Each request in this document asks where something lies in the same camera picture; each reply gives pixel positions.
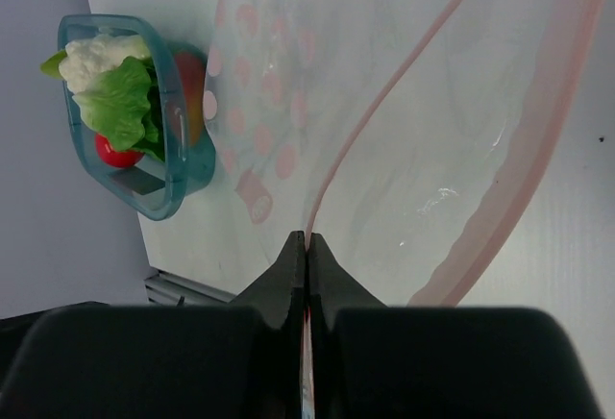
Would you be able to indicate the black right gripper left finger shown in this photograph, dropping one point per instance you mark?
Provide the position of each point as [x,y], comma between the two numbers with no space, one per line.
[237,360]

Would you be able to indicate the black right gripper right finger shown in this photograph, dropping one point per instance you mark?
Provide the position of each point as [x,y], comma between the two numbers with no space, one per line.
[375,361]

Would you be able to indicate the clear pink zip top bag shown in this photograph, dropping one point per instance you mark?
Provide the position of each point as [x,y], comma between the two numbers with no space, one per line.
[409,134]

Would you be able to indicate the green lettuce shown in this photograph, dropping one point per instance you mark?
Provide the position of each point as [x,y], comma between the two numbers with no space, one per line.
[119,103]

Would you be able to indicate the red orange mango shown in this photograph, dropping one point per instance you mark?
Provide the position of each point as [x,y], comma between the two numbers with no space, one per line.
[192,74]

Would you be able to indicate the red tomato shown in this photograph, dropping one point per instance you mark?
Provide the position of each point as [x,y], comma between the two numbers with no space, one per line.
[115,158]

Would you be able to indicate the teal plastic container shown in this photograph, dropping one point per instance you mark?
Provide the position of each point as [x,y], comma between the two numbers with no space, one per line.
[152,188]

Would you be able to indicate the white cauliflower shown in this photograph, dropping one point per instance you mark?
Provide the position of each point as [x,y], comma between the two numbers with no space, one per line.
[88,58]

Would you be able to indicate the aluminium frame rail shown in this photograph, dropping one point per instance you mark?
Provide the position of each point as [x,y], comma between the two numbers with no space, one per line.
[167,289]

